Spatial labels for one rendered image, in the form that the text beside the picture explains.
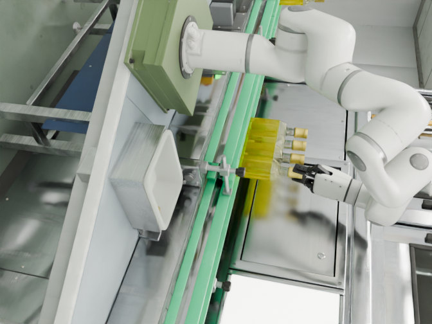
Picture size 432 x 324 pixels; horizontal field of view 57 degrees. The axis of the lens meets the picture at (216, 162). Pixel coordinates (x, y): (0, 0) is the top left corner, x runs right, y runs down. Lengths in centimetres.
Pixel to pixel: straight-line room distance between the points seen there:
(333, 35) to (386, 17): 693
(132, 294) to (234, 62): 62
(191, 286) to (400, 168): 56
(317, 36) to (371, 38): 665
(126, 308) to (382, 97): 74
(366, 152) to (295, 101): 96
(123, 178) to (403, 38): 700
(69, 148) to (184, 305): 74
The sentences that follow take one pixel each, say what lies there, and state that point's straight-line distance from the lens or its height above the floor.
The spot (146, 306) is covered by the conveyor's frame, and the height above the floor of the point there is 84.
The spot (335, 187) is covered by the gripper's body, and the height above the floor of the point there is 126.
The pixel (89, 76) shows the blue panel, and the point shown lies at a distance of 153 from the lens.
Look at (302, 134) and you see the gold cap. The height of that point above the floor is 115.
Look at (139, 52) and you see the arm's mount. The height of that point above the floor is 78.
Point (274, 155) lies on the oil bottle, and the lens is 129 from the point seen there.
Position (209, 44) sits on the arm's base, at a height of 91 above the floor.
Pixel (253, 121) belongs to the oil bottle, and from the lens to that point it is 139.
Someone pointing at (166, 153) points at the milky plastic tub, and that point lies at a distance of 104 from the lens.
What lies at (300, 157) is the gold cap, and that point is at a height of 115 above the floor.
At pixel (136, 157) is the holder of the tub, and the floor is 79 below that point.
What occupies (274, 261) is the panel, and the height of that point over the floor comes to 111.
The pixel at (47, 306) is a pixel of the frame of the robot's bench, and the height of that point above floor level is 67.
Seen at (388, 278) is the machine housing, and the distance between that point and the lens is 134.
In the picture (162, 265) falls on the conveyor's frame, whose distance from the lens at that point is 107.
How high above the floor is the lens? 116
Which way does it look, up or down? 12 degrees down
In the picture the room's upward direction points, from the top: 97 degrees clockwise
